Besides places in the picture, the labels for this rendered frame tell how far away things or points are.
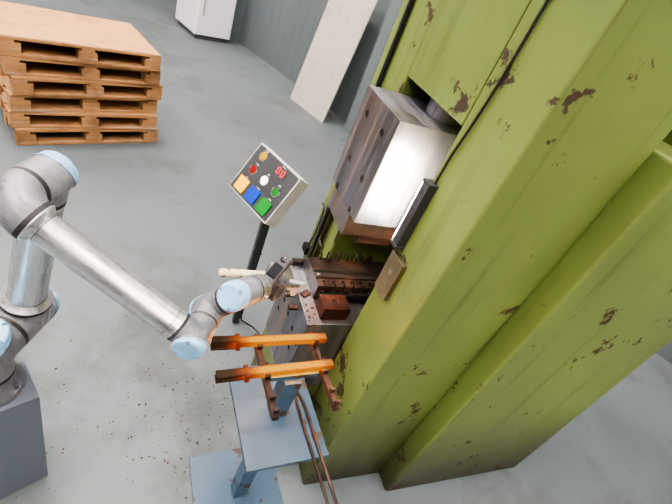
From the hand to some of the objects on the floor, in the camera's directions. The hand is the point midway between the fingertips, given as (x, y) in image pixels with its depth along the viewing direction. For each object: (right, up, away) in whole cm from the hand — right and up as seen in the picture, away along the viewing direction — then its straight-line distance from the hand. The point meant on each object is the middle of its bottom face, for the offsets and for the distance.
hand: (292, 272), depth 157 cm
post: (-50, -38, +121) cm, 136 cm away
